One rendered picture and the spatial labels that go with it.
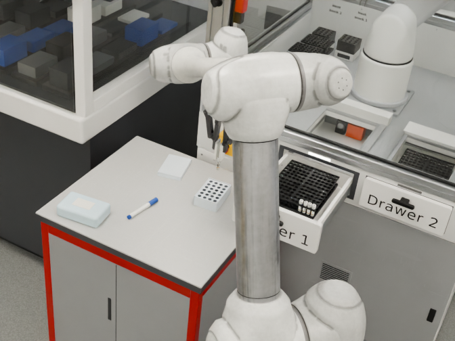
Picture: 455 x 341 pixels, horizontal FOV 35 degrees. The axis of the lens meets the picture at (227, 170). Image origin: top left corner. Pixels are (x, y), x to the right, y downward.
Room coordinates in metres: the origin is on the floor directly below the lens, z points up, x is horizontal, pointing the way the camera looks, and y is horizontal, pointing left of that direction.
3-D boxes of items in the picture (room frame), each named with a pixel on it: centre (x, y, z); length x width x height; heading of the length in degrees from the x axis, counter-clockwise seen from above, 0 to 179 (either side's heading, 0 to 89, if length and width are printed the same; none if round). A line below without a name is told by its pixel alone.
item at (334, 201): (1.92, -0.25, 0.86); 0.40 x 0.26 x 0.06; 155
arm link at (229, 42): (1.90, 0.04, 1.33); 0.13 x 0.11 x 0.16; 114
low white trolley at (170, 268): (1.92, 0.20, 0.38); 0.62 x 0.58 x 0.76; 65
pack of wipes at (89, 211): (1.80, 0.45, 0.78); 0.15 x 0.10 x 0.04; 72
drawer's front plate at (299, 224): (1.73, -0.17, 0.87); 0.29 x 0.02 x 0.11; 65
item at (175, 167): (2.11, 0.19, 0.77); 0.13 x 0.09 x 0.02; 168
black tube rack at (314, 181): (1.91, -0.25, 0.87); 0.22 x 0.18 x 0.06; 155
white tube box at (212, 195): (1.96, 0.04, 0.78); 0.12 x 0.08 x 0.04; 161
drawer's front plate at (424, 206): (1.89, -0.59, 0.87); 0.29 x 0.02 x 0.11; 65
